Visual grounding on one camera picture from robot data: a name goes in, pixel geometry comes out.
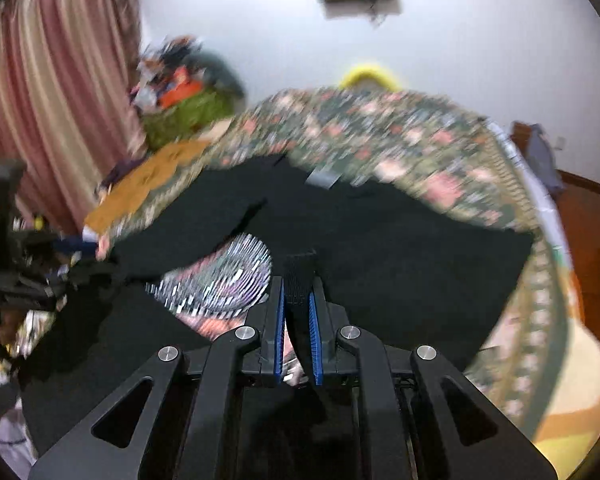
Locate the colourful cloth heap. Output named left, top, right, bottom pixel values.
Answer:
left=0, top=305, right=41, bottom=471

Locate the dark purple cloth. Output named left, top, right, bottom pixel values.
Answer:
left=99, top=157, right=148, bottom=193

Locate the floral blanket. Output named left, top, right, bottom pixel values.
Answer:
left=82, top=87, right=600, bottom=461

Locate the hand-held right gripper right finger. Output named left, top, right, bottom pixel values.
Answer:
left=307, top=276, right=558, bottom=480

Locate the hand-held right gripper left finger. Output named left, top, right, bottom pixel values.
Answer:
left=27, top=276, right=286, bottom=480

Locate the pile of colourful clothes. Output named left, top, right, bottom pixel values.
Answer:
left=130, top=35, right=216, bottom=111

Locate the black garment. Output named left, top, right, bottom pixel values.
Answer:
left=17, top=152, right=536, bottom=480

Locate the wooden board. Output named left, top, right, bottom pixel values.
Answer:
left=85, top=140, right=211, bottom=233

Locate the green bag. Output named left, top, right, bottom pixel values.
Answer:
left=142, top=87, right=236, bottom=151

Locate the white printed bedsheet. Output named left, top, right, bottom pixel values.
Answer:
left=487, top=119, right=576, bottom=273

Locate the yellow plastic hoop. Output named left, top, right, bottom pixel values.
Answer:
left=340, top=61, right=398, bottom=91

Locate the dark grey cloth bundle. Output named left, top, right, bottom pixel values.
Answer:
left=200, top=50, right=246, bottom=103

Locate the silver patterned cloth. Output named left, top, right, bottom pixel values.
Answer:
left=145, top=232, right=273, bottom=318

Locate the grey-blue hanging cloth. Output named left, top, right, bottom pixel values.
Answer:
left=527, top=125, right=566, bottom=196

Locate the pink striped curtain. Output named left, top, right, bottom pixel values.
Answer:
left=0, top=0, right=146, bottom=241

